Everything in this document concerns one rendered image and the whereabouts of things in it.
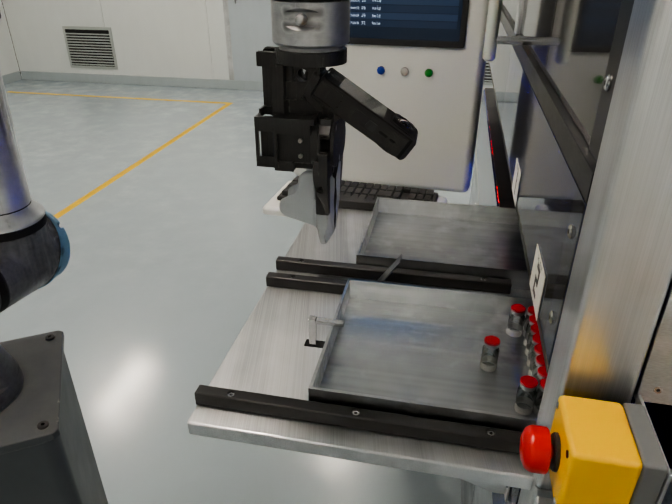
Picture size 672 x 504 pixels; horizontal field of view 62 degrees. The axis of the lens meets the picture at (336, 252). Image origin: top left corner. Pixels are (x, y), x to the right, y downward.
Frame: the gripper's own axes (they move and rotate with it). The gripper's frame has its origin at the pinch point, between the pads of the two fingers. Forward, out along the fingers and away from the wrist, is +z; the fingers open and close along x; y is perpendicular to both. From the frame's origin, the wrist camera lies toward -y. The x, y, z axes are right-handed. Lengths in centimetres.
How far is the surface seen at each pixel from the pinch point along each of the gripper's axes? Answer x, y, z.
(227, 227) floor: -211, 101, 109
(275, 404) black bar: 8.1, 5.0, 19.5
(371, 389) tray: 1.4, -5.8, 21.1
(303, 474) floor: -56, 19, 109
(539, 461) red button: 20.5, -22.0, 9.2
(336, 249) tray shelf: -35.5, 5.8, 21.3
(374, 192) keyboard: -77, 4, 26
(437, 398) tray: 1.5, -14.1, 21.1
